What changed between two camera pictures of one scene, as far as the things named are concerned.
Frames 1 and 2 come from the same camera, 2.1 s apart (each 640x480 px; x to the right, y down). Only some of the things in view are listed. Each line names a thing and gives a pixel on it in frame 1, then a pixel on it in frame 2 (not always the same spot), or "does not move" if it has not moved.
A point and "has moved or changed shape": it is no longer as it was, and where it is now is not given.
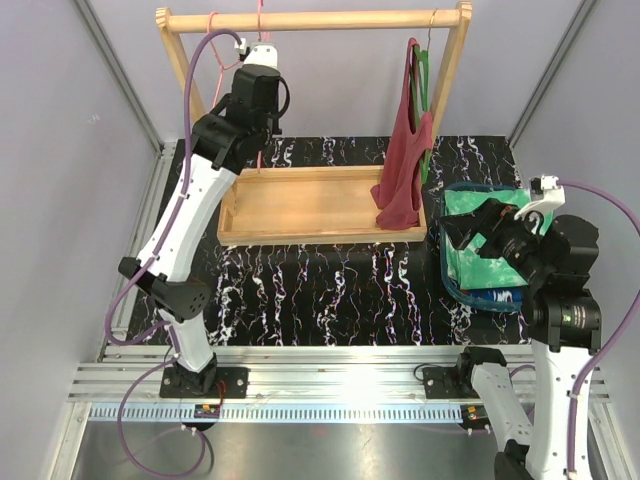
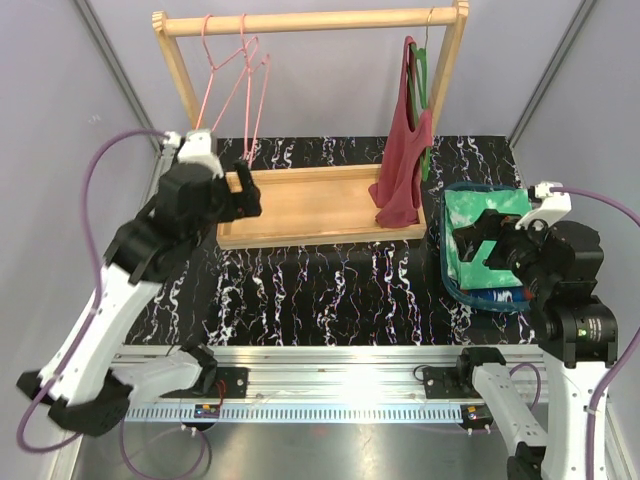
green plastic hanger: x=420 y=59 does not move
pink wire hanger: x=260 y=39 has moved or changed shape
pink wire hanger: x=218 y=57 to x=213 y=69
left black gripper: x=275 y=128 to x=241 y=204
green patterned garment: x=465 y=268 does not move
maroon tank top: x=398 y=192 does not move
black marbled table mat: x=355 y=295 does not move
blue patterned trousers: x=510 y=295 does not move
